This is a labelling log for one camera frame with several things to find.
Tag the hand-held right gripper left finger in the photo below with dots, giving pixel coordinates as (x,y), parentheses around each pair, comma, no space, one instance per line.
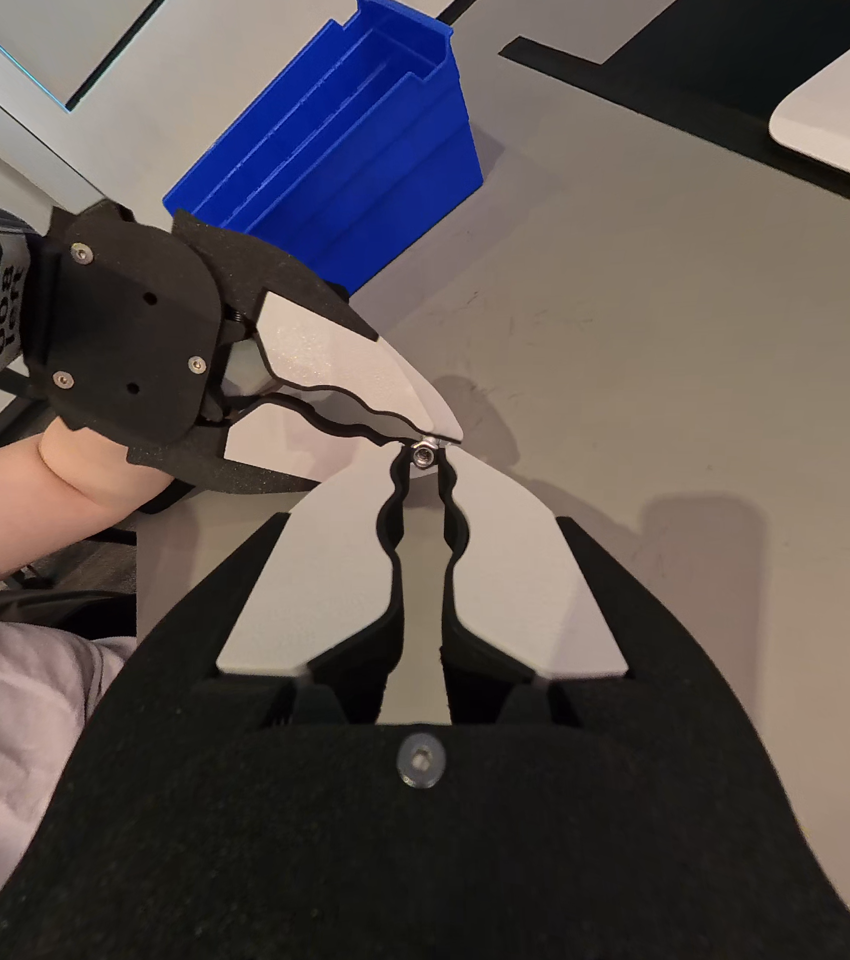
(312,592)

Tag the window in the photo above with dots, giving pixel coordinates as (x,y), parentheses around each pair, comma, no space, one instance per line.
(34,37)

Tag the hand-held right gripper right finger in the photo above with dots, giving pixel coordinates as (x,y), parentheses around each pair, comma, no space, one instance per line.
(537,592)

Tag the person's white shirt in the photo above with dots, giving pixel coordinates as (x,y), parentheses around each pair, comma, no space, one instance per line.
(4,712)

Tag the blue plastic bin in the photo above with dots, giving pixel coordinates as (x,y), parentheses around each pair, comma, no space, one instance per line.
(365,172)

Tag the person's left forearm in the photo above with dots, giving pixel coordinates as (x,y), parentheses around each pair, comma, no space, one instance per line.
(34,487)

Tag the round-head silver bolt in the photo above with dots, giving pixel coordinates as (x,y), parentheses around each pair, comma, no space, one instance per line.
(425,454)

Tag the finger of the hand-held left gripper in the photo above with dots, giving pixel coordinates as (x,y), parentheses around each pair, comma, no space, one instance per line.
(275,442)
(335,352)

